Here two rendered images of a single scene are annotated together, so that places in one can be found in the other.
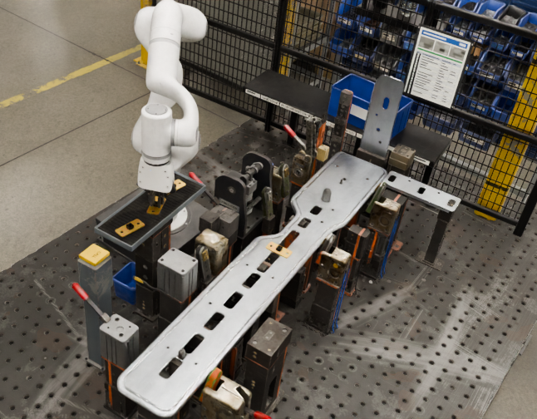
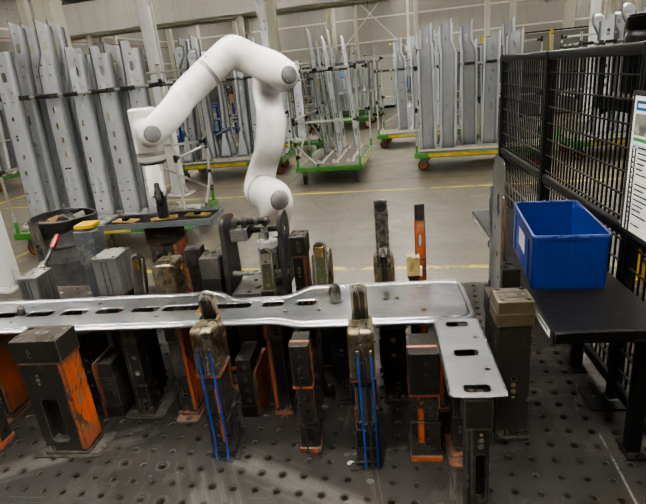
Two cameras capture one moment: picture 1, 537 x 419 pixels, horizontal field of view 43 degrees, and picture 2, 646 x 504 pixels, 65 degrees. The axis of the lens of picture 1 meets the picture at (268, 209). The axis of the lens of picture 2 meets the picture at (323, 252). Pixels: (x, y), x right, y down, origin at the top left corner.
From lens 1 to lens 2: 225 cm
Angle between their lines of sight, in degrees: 64
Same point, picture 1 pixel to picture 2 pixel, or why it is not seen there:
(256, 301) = (111, 320)
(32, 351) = not seen: hidden behind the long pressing
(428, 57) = (644, 153)
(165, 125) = (133, 119)
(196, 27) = (266, 68)
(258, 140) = not seen: hidden behind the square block
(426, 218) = (590, 475)
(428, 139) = (614, 311)
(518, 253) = not seen: outside the picture
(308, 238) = (244, 313)
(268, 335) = (41, 331)
